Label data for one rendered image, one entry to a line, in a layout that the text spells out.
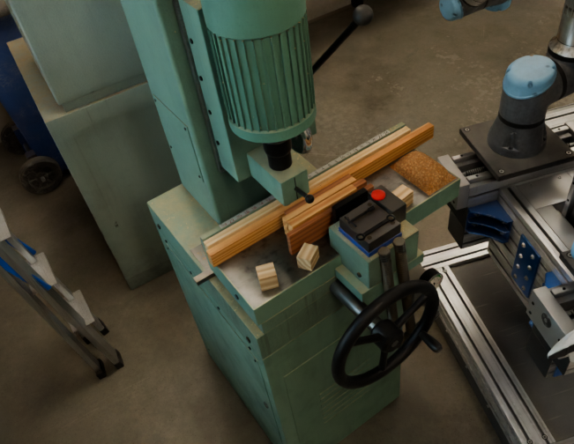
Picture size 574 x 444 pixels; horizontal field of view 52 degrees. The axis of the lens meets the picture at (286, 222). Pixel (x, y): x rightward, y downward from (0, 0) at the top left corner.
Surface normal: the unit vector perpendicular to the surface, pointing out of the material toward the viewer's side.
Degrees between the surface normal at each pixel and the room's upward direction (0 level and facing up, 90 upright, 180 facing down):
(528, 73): 8
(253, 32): 90
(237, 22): 90
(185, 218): 0
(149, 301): 0
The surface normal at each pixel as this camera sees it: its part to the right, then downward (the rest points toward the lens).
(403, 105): -0.12, -0.69
